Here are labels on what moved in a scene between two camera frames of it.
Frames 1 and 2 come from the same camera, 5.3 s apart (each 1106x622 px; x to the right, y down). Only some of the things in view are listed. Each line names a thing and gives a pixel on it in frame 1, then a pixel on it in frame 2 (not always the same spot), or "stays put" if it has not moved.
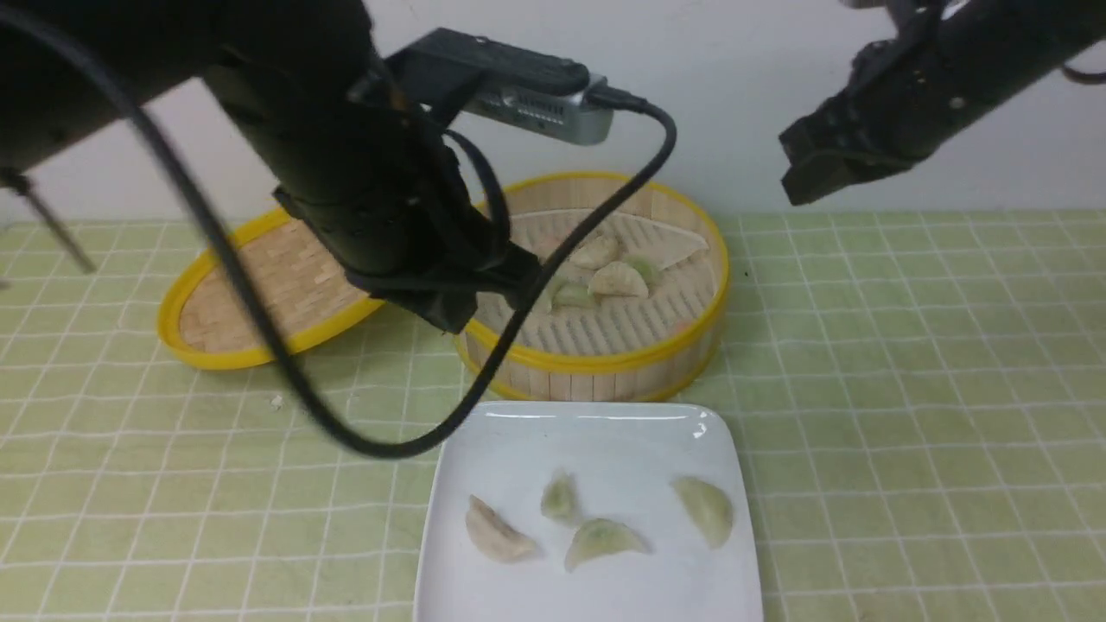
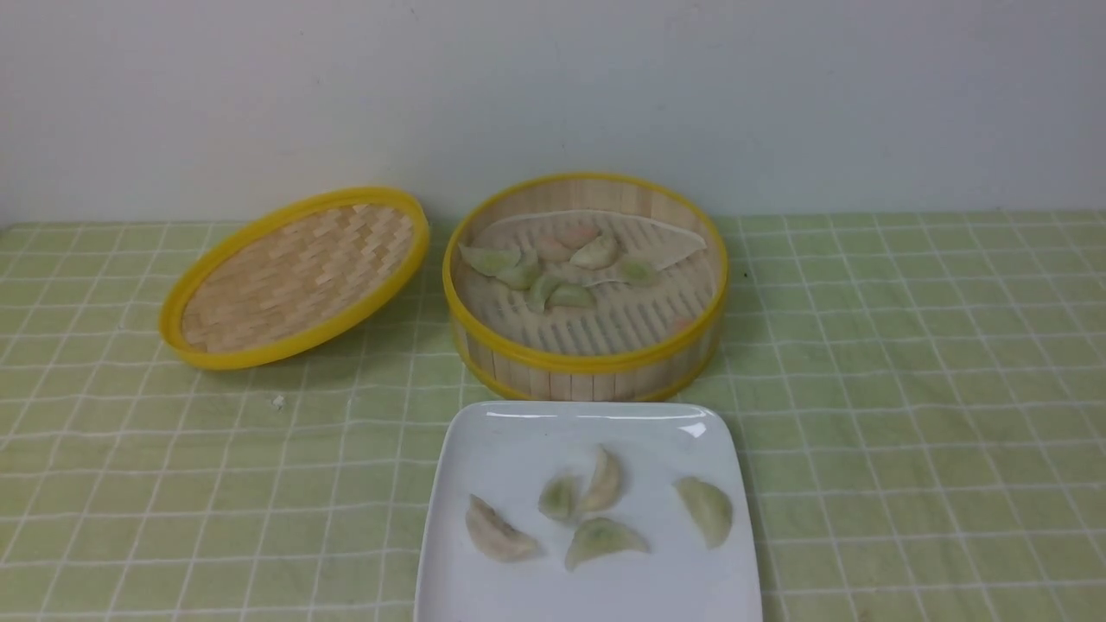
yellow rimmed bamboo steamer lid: (205, 315) stays put
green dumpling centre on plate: (601, 536) stays put
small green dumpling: (562, 498) stays put
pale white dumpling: (619, 278) to (606, 486)
